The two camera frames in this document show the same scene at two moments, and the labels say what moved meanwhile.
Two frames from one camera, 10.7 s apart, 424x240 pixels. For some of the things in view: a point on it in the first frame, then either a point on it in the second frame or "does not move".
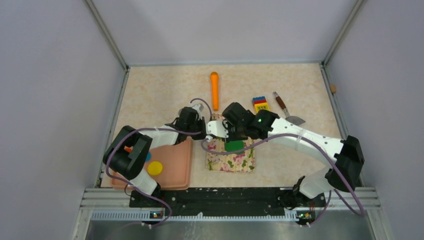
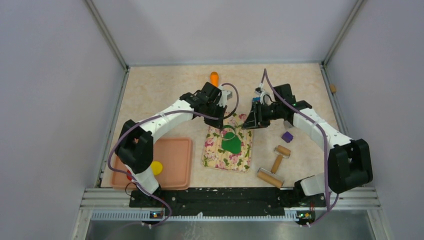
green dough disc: [233, 145] does not move
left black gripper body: [198, 125] to [213, 106]
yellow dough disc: [155, 168] does not move
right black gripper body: [235, 133] to [270, 113]
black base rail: [225, 202] does not move
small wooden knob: [333, 88] does not move
